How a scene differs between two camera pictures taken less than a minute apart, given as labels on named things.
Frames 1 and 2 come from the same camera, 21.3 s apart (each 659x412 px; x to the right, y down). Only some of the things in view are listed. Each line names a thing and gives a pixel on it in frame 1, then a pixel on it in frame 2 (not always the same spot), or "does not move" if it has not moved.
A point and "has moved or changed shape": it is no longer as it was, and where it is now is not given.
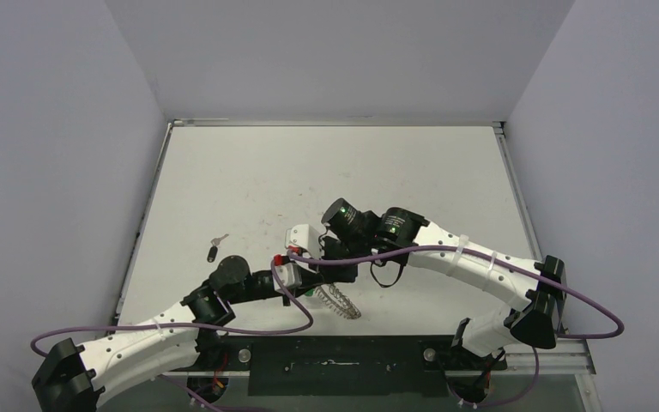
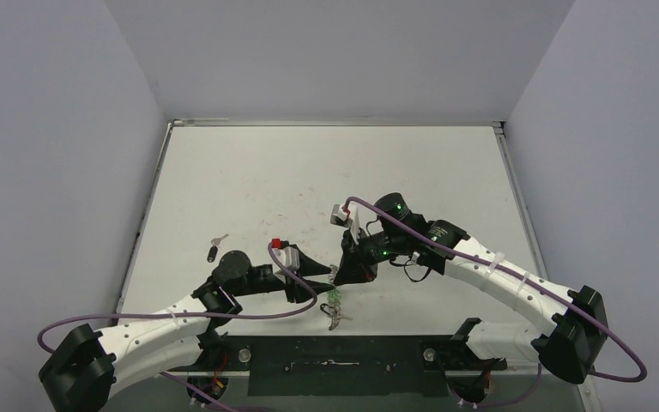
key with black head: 215,241 does not move
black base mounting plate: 403,366 does not move
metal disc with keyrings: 333,298 has moved or changed shape
